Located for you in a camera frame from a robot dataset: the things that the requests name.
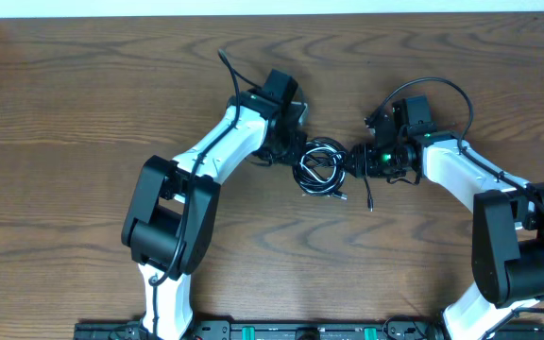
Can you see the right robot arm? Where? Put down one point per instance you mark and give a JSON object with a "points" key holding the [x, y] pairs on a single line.
{"points": [[507, 256]]}

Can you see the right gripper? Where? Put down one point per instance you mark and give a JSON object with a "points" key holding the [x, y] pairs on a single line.
{"points": [[365, 161]]}

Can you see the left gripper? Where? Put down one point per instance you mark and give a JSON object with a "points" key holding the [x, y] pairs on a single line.
{"points": [[289, 161]]}

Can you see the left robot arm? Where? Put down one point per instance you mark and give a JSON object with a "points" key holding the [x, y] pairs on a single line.
{"points": [[170, 219]]}

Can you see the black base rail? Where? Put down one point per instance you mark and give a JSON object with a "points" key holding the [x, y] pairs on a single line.
{"points": [[400, 329]]}

